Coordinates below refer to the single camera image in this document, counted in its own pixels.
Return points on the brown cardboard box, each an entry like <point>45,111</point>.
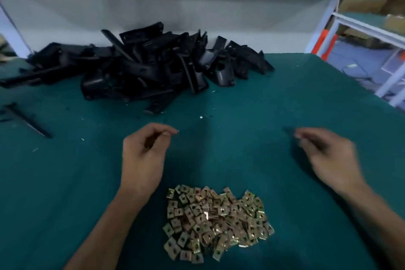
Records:
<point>393,24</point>

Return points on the person's left forearm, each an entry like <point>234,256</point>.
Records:
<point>104,235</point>

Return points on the white metal rack frame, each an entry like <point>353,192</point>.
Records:
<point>360,23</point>

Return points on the green table cloth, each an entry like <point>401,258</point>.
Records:
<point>240,153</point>

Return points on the person's right hand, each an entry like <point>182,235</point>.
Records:
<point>332,159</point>

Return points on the pile of black plastic brackets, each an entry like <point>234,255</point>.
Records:
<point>145,64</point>

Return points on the thin black plastic strip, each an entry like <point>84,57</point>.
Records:
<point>25,120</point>

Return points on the person's right forearm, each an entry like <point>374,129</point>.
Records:
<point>379,222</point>

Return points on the person's left hand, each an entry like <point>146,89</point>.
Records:
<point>142,162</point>

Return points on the pile of brass clip nuts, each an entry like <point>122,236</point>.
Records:
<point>218,219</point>

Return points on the white metal post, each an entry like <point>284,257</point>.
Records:
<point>14,32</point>

